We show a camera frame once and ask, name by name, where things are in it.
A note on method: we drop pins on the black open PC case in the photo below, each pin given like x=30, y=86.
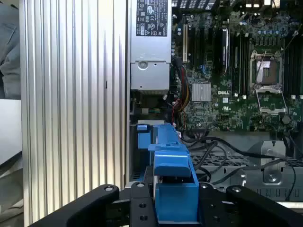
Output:
x=236, y=170

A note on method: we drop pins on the metal disk bay cage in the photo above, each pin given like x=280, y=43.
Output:
x=272, y=175

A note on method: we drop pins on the silver chipset heat sink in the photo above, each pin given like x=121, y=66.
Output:
x=201, y=92

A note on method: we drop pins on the white expansion slot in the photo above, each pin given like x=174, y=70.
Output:
x=184, y=42

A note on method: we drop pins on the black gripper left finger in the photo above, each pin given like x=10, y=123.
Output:
x=139, y=205

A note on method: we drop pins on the metal socket cover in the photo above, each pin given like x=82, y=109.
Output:
x=270, y=89

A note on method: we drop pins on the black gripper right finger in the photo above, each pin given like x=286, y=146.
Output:
x=210, y=205

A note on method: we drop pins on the silver power supply unit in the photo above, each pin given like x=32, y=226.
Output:
x=149, y=75

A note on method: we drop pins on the green Dell motherboard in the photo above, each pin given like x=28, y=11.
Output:
x=213, y=113

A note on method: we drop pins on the person in grey jacket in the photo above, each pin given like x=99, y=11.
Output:
x=9, y=47

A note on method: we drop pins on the CPU socket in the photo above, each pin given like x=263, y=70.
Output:
x=267, y=71

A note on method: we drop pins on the black RAM slot bank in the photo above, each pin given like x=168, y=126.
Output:
x=293, y=71
x=240, y=63

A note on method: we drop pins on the white flat board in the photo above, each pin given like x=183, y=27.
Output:
x=9, y=130

